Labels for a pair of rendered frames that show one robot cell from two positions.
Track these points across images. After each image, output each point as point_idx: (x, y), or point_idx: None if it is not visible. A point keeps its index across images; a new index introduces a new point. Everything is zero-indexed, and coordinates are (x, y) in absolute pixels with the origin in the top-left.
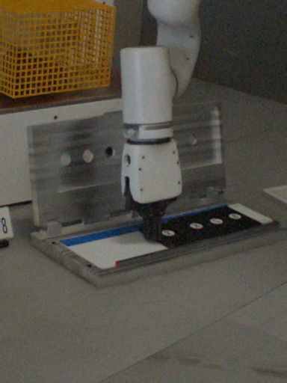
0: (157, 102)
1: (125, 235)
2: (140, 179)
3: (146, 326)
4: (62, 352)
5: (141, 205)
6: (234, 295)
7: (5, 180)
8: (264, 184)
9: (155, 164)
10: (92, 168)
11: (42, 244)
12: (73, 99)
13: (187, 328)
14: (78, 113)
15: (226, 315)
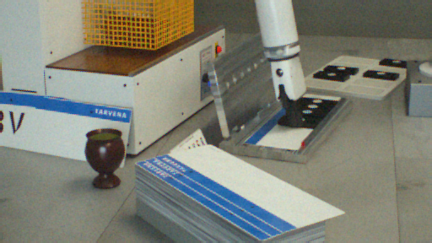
0: (293, 26)
1: (273, 128)
2: (292, 83)
3: (365, 174)
4: (351, 202)
5: (290, 102)
6: (379, 145)
7: (163, 115)
8: None
9: (295, 72)
10: (237, 88)
11: (234, 148)
12: (183, 44)
13: (386, 168)
14: (190, 54)
15: (393, 156)
